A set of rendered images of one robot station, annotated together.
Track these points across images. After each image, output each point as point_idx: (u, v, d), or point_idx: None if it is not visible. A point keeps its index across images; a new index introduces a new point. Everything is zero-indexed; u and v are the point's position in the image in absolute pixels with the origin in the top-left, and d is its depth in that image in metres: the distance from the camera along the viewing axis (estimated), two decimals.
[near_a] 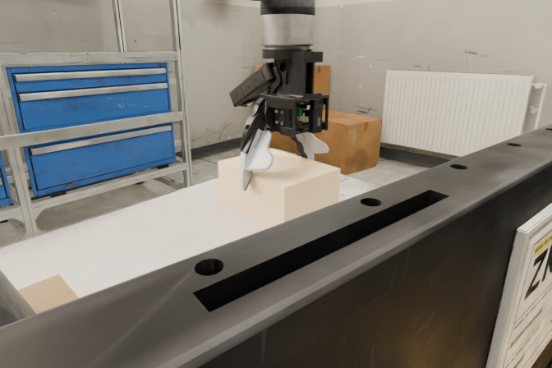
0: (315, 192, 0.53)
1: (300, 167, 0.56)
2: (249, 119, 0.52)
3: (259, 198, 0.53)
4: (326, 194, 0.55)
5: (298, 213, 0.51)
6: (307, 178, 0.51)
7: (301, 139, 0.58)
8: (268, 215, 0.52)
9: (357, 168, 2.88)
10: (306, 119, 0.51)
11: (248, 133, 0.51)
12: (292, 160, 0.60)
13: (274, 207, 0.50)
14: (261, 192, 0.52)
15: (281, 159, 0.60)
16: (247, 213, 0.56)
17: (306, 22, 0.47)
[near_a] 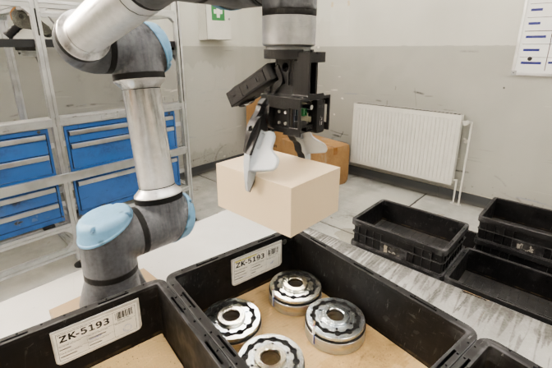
0: (318, 191, 0.53)
1: (300, 167, 0.57)
2: (251, 120, 0.51)
3: (264, 199, 0.52)
4: (328, 193, 0.55)
5: (303, 213, 0.52)
6: (310, 178, 0.52)
7: (299, 139, 0.59)
8: (272, 216, 0.52)
9: None
10: (309, 119, 0.51)
11: (251, 135, 0.51)
12: (290, 160, 0.60)
13: (280, 208, 0.50)
14: (265, 193, 0.52)
15: (279, 160, 0.60)
16: (250, 215, 0.55)
17: (310, 23, 0.47)
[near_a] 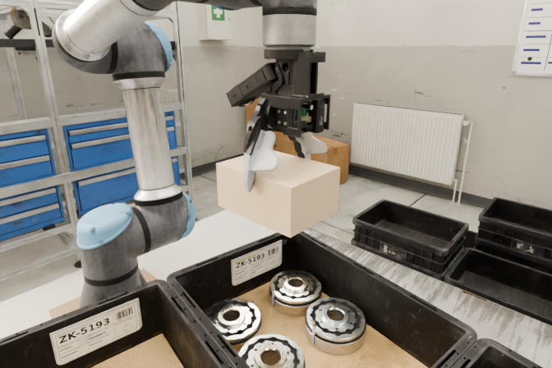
0: (318, 191, 0.53)
1: (300, 167, 0.57)
2: (251, 120, 0.51)
3: (264, 199, 0.52)
4: (328, 193, 0.55)
5: (303, 213, 0.52)
6: (310, 178, 0.52)
7: (299, 139, 0.59)
8: (272, 216, 0.52)
9: None
10: (309, 119, 0.51)
11: (251, 135, 0.51)
12: (290, 160, 0.60)
13: (280, 208, 0.50)
14: (265, 193, 0.52)
15: (279, 160, 0.60)
16: (249, 215, 0.55)
17: (310, 23, 0.47)
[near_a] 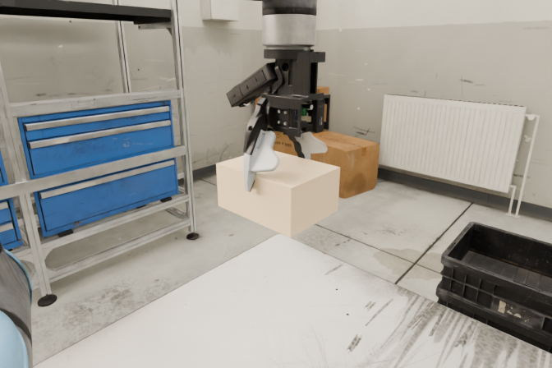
0: (318, 191, 0.53)
1: (300, 167, 0.57)
2: (251, 120, 0.51)
3: (264, 199, 0.52)
4: (328, 193, 0.55)
5: (303, 213, 0.51)
6: (310, 177, 0.52)
7: (299, 139, 0.59)
8: (272, 216, 0.52)
9: (356, 192, 2.94)
10: (309, 119, 0.51)
11: (251, 134, 0.51)
12: (290, 160, 0.60)
13: (280, 208, 0.50)
14: (265, 193, 0.52)
15: (279, 160, 0.60)
16: (250, 215, 0.55)
17: (310, 22, 0.47)
